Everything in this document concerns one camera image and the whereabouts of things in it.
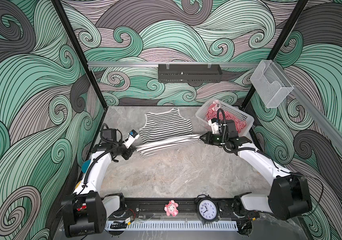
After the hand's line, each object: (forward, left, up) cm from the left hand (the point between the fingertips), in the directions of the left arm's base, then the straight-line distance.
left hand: (132, 146), depth 83 cm
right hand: (+5, -39, +4) cm, 39 cm away
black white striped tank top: (+18, -15, -12) cm, 26 cm away
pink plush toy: (-29, -22, -8) cm, 37 cm away
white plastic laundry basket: (+31, -44, -6) cm, 55 cm away
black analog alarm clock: (-29, -40, -9) cm, 50 cm away
